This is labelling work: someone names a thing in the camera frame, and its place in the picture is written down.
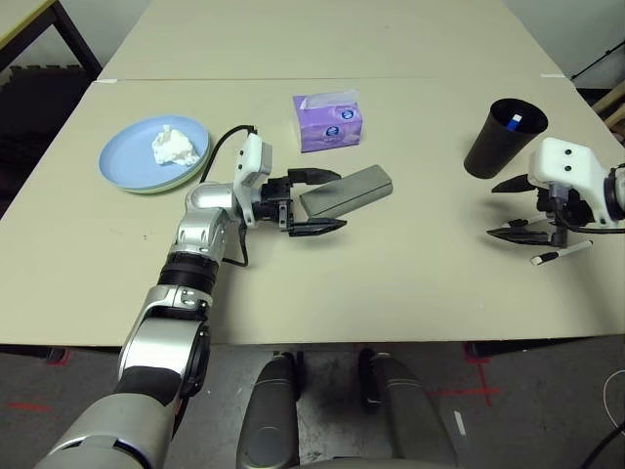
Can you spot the grey robot left leg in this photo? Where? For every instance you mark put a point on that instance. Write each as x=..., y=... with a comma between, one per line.
x=268, y=415

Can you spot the black plastic cup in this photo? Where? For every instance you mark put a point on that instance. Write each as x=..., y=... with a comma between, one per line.
x=488, y=151

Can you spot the dark foam floor mat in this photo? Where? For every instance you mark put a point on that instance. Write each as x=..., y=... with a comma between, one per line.
x=34, y=112

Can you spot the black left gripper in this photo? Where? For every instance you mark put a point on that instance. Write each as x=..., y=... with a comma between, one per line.
x=273, y=205

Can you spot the red floor tape mark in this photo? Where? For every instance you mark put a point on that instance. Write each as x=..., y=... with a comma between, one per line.
x=27, y=406
x=482, y=391

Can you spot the white tape strip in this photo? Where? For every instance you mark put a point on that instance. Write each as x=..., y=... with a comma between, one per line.
x=105, y=80

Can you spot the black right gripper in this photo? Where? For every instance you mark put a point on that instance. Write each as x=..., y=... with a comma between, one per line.
x=566, y=210

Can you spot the blue and white marker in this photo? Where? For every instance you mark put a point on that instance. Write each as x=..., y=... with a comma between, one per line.
x=515, y=122

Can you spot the side table with black frame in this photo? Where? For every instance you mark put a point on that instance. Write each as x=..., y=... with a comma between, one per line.
x=24, y=14

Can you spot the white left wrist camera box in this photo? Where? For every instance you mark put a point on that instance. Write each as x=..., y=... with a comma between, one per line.
x=254, y=156

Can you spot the wooden frame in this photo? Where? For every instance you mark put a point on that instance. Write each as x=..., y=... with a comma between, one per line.
x=610, y=107

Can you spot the blue plastic plate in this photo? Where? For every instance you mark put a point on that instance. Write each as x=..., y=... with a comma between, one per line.
x=127, y=156

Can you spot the purple tissue pack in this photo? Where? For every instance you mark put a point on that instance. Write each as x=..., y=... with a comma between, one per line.
x=327, y=132

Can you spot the grey robot right leg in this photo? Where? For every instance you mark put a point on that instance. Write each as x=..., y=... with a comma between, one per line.
x=405, y=415

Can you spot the grey glasses case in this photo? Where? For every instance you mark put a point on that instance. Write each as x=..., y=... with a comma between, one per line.
x=351, y=190

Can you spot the black table foot bar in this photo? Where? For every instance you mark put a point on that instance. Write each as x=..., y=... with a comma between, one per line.
x=29, y=353
x=493, y=349

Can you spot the green plastic plate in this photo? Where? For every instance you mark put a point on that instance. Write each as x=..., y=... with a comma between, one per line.
x=197, y=175

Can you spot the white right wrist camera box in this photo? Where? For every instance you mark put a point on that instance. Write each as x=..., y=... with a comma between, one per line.
x=566, y=166

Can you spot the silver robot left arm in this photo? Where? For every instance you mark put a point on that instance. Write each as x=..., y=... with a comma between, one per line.
x=205, y=205

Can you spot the white scrap on floor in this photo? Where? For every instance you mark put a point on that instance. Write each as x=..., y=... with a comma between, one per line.
x=459, y=422

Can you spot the white tissue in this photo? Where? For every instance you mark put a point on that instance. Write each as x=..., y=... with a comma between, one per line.
x=171, y=146

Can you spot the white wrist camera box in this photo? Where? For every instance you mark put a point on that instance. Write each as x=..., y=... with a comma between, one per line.
x=566, y=166
x=254, y=156

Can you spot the grey robot leg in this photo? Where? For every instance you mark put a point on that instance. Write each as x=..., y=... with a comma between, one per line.
x=405, y=415
x=268, y=415

